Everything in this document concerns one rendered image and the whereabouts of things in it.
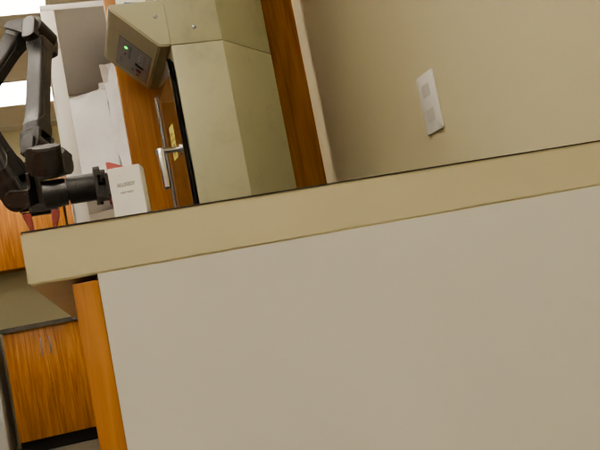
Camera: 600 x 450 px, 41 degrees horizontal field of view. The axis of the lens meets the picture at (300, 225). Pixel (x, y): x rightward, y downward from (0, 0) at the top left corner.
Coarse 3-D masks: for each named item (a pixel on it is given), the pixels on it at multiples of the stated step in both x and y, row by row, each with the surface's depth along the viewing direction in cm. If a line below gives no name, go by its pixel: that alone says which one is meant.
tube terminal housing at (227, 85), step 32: (192, 0) 173; (224, 0) 178; (256, 0) 190; (192, 32) 172; (224, 32) 175; (256, 32) 187; (192, 64) 171; (224, 64) 173; (256, 64) 184; (192, 96) 170; (224, 96) 172; (256, 96) 181; (192, 128) 170; (224, 128) 171; (256, 128) 178; (192, 160) 169; (224, 160) 170; (256, 160) 176; (288, 160) 188; (224, 192) 170; (256, 192) 173
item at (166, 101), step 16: (160, 80) 187; (160, 96) 192; (176, 96) 170; (160, 112) 197; (176, 112) 171; (176, 128) 175; (176, 144) 179; (176, 160) 183; (176, 176) 188; (192, 176) 169; (176, 192) 193; (192, 192) 169
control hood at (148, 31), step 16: (160, 0) 171; (112, 16) 170; (128, 16) 169; (144, 16) 170; (160, 16) 171; (112, 32) 179; (128, 32) 173; (144, 32) 169; (160, 32) 170; (112, 48) 189; (144, 48) 176; (160, 48) 171; (160, 64) 182
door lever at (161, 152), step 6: (156, 150) 172; (162, 150) 172; (168, 150) 172; (174, 150) 173; (180, 150) 172; (162, 156) 172; (162, 162) 172; (162, 168) 171; (162, 174) 171; (168, 174) 172; (162, 180) 171; (168, 180) 171; (168, 186) 171
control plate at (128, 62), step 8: (120, 40) 181; (120, 48) 185; (128, 48) 182; (136, 48) 179; (120, 56) 191; (128, 56) 187; (136, 56) 184; (144, 56) 181; (120, 64) 196; (128, 64) 192; (144, 64) 185; (136, 72) 194; (144, 72) 191; (144, 80) 196
